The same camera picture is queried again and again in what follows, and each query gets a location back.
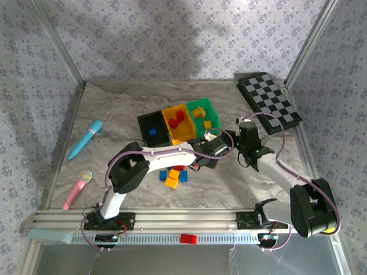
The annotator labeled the green plastic bin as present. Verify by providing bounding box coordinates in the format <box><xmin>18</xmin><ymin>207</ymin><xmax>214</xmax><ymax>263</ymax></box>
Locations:
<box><xmin>184</xmin><ymin>97</ymin><xmax>221</xmax><ymax>139</ymax></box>

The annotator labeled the yellow plastic bin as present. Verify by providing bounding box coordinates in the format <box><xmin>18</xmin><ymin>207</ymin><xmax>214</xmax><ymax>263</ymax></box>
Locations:
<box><xmin>160</xmin><ymin>104</ymin><xmax>199</xmax><ymax>146</ymax></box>

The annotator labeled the black grey chessboard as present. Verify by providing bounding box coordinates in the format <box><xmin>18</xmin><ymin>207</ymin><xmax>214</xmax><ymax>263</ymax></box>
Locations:
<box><xmin>236</xmin><ymin>72</ymin><xmax>304</xmax><ymax>135</ymax></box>

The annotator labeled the black plastic bin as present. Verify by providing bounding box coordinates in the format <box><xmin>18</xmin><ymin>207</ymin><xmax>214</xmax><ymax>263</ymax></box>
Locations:
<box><xmin>136</xmin><ymin>110</ymin><xmax>173</xmax><ymax>149</ymax></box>

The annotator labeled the flat red lego brick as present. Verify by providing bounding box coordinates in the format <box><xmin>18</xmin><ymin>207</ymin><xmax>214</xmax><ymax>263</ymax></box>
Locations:
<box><xmin>180</xmin><ymin>233</ymin><xmax>199</xmax><ymax>245</ymax></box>

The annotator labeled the small circuit board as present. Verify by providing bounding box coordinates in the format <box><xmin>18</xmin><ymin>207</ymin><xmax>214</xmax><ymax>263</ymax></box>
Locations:
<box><xmin>95</xmin><ymin>233</ymin><xmax>121</xmax><ymax>244</ymax></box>
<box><xmin>257</xmin><ymin>233</ymin><xmax>280</xmax><ymax>243</ymax></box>

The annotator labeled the blue toy microphone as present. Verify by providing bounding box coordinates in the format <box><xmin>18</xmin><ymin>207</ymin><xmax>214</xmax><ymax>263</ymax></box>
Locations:
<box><xmin>67</xmin><ymin>119</ymin><xmax>104</xmax><ymax>162</ymax></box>

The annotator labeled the pink toy microphone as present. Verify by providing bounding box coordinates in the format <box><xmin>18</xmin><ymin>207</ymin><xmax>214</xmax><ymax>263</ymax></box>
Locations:
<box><xmin>61</xmin><ymin>169</ymin><xmax>94</xmax><ymax>211</ymax></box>

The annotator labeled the light blue flat plate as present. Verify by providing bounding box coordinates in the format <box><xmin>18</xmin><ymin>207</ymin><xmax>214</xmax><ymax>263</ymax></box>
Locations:
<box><xmin>27</xmin><ymin>228</ymin><xmax>73</xmax><ymax>245</ymax></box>

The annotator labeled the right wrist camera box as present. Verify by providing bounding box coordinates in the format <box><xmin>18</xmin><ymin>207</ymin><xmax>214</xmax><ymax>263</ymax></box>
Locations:
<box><xmin>235</xmin><ymin>115</ymin><xmax>257</xmax><ymax>136</ymax></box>

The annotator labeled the black strap loop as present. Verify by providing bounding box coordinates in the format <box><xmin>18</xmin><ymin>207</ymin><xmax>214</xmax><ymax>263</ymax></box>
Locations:
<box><xmin>237</xmin><ymin>152</ymin><xmax>251</xmax><ymax>170</ymax></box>

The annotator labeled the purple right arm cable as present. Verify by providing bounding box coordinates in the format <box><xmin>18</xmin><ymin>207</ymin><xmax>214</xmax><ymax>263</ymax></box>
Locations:
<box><xmin>242</xmin><ymin>112</ymin><xmax>342</xmax><ymax>253</ymax></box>

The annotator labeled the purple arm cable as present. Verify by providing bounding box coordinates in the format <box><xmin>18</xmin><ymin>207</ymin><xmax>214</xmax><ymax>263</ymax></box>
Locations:
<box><xmin>80</xmin><ymin>128</ymin><xmax>232</xmax><ymax>253</ymax></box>
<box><xmin>242</xmin><ymin>112</ymin><xmax>342</xmax><ymax>253</ymax></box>

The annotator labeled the long aluminium mounting rail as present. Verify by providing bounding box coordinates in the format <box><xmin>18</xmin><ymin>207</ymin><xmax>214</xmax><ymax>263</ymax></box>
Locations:
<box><xmin>28</xmin><ymin>208</ymin><xmax>342</xmax><ymax>233</ymax></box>

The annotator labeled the aluminium side rail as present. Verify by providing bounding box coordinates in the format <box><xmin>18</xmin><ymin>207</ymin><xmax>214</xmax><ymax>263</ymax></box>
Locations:
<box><xmin>40</xmin><ymin>82</ymin><xmax>87</xmax><ymax>211</ymax></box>
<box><xmin>285</xmin><ymin>82</ymin><xmax>329</xmax><ymax>209</ymax></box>

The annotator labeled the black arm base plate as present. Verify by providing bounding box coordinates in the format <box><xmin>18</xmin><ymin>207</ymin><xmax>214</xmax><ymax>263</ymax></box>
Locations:
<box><xmin>236</xmin><ymin>211</ymin><xmax>289</xmax><ymax>230</ymax></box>
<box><xmin>83</xmin><ymin>211</ymin><xmax>136</xmax><ymax>231</ymax></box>

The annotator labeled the grey slotted cable duct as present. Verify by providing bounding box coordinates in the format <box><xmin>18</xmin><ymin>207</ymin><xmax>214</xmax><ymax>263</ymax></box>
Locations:
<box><xmin>71</xmin><ymin>231</ymin><xmax>260</xmax><ymax>246</ymax></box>

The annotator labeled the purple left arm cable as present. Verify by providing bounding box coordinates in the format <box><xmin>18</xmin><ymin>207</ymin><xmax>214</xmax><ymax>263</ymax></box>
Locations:
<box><xmin>80</xmin><ymin>128</ymin><xmax>232</xmax><ymax>253</ymax></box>

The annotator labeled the aluminium frame post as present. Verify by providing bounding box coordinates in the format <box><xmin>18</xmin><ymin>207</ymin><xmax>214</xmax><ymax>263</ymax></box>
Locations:
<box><xmin>284</xmin><ymin>0</ymin><xmax>341</xmax><ymax>86</ymax></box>
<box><xmin>30</xmin><ymin>0</ymin><xmax>87</xmax><ymax>87</ymax></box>

